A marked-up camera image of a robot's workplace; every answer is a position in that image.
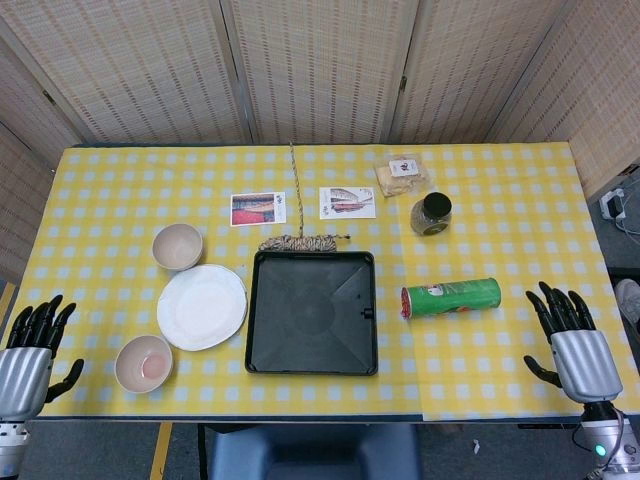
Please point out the clear bag of bread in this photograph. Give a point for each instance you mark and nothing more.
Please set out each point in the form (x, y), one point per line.
(400, 175)

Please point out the postcard with boat drawing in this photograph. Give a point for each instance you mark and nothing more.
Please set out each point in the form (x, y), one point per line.
(345, 202)

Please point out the white round plate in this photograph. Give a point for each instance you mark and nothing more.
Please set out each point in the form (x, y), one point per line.
(200, 307)

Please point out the yellow checked tablecloth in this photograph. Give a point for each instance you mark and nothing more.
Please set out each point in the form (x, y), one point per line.
(100, 200)

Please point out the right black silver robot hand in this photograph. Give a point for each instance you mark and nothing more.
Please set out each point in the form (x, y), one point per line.
(585, 365)

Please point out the white power strip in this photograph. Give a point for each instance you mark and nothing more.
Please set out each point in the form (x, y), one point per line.
(612, 204)

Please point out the white paper scrap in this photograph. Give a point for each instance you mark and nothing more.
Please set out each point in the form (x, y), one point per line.
(476, 446)

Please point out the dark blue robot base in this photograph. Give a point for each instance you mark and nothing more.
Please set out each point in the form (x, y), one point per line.
(315, 452)

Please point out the black square plastic tray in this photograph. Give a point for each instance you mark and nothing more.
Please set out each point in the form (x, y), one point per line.
(300, 320)

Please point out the postcard with red picture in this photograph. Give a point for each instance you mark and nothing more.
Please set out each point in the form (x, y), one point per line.
(252, 210)

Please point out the woven folding screen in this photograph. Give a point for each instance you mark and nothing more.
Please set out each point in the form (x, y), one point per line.
(320, 65)

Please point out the glass jar with black lid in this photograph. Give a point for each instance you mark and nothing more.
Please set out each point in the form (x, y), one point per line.
(431, 215)

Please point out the beige bowl with pink bottom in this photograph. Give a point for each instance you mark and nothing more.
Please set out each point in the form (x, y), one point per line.
(145, 364)

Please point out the plain beige bowl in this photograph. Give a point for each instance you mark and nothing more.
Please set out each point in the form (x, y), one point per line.
(177, 245)

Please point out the grey shoe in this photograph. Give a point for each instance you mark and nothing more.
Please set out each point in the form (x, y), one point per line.
(629, 300)

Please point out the green chips can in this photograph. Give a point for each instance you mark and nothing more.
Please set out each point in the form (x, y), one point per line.
(450, 297)

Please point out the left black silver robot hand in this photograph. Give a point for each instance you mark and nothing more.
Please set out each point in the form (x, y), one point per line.
(25, 380)

